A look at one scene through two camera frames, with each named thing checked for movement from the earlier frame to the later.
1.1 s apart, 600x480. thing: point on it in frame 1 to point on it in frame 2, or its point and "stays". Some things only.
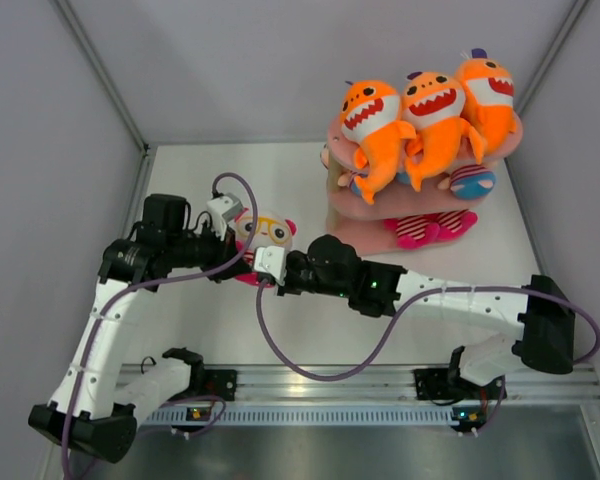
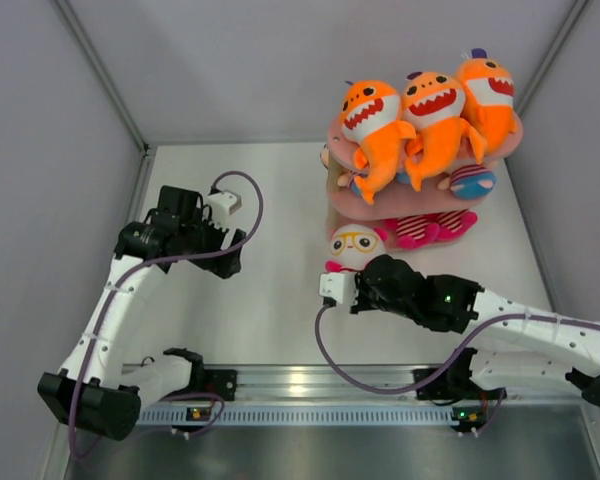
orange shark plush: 433,106 stays
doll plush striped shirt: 469,181 stays
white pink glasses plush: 271,231 to 351,246
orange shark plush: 371,121 stays
